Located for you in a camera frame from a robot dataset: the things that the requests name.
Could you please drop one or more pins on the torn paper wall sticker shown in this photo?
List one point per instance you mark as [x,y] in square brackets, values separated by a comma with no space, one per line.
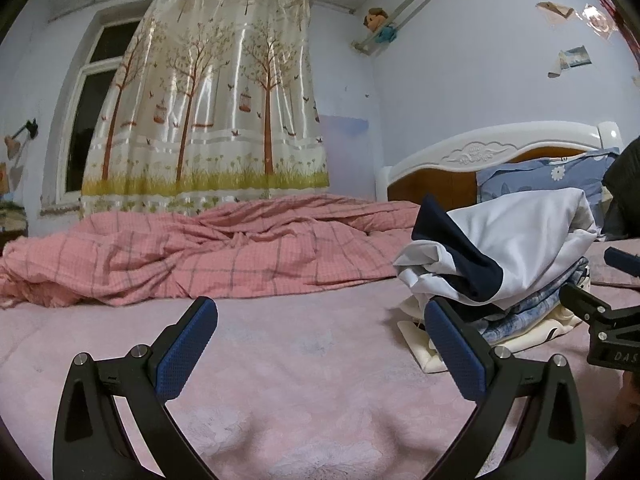
[555,12]

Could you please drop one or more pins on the white frame window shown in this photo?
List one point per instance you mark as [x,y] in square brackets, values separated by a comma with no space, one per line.
[87,110]

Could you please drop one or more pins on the small doll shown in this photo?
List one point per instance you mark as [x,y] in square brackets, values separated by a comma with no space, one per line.
[376,17]

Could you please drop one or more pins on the white and navy jacket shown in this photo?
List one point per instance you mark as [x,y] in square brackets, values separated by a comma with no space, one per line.
[525,240]

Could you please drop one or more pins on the wall lamp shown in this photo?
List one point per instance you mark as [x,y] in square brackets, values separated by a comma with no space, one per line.
[14,141]

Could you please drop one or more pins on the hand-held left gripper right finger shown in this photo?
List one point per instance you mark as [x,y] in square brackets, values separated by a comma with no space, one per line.
[455,355]

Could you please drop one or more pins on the mauve pillow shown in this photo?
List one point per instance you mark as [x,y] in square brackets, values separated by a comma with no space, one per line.
[595,260]

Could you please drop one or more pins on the blue and white floral cloth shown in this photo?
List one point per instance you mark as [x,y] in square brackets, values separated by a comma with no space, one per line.
[530,310]

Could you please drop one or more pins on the pink plaid blanket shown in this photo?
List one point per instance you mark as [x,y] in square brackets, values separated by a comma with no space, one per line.
[200,255]

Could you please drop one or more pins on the tree print curtain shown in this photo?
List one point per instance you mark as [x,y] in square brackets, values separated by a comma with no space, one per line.
[210,110]

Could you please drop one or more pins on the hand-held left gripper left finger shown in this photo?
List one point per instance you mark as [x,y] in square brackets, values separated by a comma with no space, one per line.
[185,352]

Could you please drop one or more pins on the small picture card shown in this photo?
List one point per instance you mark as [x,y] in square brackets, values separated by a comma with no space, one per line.
[574,57]

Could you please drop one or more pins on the teal toy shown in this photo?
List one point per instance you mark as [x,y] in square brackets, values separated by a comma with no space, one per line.
[386,35]

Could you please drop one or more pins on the white and wooden headboard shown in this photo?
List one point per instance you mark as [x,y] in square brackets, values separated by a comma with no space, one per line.
[425,185]

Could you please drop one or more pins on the person's right hand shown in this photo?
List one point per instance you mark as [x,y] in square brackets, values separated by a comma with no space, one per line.
[631,405]

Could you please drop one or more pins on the dark cloth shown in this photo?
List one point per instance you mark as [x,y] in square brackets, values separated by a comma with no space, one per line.
[622,185]

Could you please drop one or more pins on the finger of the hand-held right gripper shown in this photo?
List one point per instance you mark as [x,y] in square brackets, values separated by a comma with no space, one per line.
[622,261]
[582,297]

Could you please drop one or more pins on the shiny wall sticker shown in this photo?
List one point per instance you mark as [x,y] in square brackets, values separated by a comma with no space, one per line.
[600,20]

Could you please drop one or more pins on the blue floral pillow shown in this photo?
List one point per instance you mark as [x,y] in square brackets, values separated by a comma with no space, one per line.
[525,175]

